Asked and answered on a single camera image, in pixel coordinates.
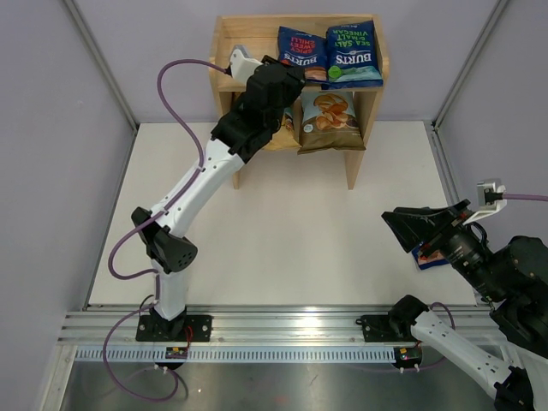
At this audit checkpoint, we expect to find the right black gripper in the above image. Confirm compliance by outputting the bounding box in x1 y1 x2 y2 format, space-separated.
381 197 507 300

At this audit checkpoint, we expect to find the blue spicy sweet chilli bag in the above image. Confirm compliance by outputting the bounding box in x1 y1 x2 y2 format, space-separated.
277 27 328 83

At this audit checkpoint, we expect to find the blue Burts bag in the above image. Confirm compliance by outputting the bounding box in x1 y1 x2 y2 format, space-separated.
411 247 449 271

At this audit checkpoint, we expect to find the yellow kettle chips bag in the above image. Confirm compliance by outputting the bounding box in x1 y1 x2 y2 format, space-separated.
263 107 301 151

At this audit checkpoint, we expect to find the blue sea salt vinegar bag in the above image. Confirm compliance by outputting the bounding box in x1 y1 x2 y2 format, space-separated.
321 20 384 90

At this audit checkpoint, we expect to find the light blue cassava chips bag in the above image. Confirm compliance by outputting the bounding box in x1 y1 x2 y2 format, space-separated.
297 92 366 154

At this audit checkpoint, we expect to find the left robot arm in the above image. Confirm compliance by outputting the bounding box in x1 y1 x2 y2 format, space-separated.
131 52 306 342

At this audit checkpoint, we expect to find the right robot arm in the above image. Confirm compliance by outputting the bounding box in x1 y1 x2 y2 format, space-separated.
381 200 547 410

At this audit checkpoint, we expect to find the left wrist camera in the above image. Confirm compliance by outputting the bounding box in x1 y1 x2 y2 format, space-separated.
226 45 262 85

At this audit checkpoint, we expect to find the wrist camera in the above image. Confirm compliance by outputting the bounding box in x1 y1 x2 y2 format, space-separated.
464 178 507 225
226 45 262 85

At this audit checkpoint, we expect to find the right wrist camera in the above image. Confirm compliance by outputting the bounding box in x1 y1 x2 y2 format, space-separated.
464 178 507 225

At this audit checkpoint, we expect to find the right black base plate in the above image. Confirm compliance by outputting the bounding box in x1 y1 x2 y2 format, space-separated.
355 314 397 343

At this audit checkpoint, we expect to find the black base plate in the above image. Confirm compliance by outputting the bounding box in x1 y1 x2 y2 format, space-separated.
355 314 397 343
135 314 213 343

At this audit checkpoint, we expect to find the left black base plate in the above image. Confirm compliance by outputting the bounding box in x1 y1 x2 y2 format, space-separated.
135 314 213 343

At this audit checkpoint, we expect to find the aluminium mounting rail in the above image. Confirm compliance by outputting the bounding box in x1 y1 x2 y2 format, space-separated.
57 304 506 343

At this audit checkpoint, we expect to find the white slotted cable duct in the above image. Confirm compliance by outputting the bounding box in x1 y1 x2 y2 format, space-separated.
75 346 396 364

